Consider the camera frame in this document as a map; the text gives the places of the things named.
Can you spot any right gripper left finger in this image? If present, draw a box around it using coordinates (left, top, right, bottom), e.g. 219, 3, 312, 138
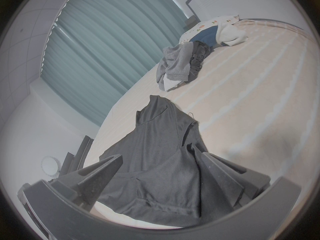
50, 154, 123, 207

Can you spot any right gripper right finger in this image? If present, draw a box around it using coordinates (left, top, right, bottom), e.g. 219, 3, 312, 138
201, 152, 272, 212

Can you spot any black T-shirt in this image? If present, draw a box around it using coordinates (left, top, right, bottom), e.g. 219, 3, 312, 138
99, 95, 247, 228

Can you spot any bed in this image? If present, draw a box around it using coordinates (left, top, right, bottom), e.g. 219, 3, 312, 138
84, 0, 317, 228

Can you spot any pile of clothes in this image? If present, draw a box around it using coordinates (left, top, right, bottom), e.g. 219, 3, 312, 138
156, 21, 248, 92

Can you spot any black chest of drawers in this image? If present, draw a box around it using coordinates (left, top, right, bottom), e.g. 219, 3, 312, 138
60, 135, 94, 177

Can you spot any blue-green curtain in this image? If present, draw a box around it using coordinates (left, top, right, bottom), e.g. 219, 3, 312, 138
40, 0, 198, 127

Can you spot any white printed pillow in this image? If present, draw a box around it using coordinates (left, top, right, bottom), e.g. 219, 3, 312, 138
179, 14, 240, 44

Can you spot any grey bedside table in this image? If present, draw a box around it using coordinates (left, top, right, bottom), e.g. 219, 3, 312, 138
185, 15, 198, 27

